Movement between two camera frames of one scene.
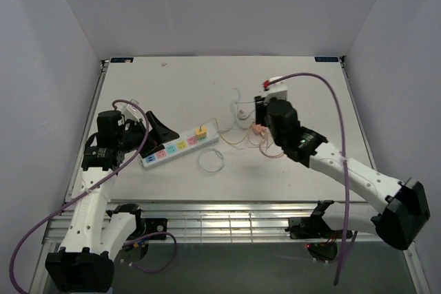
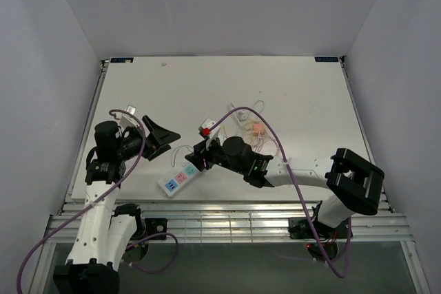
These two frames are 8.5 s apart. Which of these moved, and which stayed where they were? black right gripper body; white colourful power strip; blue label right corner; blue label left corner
Moved: white colourful power strip; black right gripper body
Stayed: blue label right corner; blue label left corner
